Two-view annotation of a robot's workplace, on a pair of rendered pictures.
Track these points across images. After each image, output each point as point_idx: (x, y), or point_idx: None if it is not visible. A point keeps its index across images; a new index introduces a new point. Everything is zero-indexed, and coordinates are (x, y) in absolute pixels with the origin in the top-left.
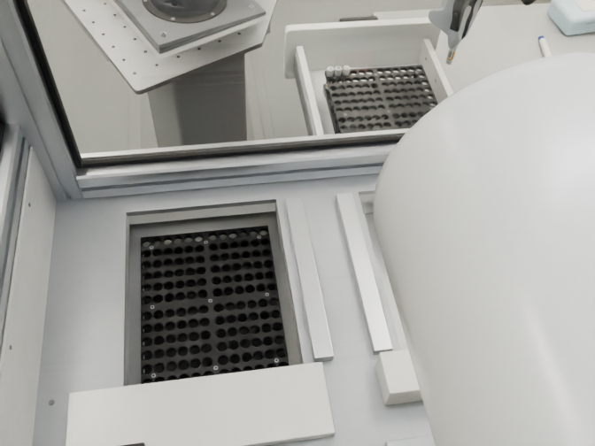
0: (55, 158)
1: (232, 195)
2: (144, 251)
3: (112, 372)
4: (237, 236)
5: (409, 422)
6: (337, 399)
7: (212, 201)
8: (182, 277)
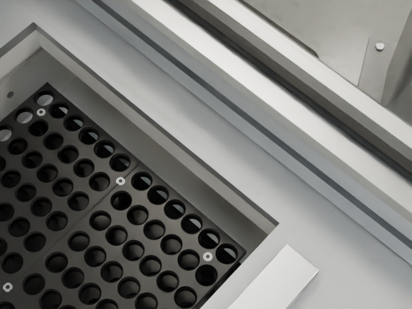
0: None
1: (217, 143)
2: (27, 110)
3: None
4: (176, 221)
5: None
6: None
7: (173, 124)
8: (21, 205)
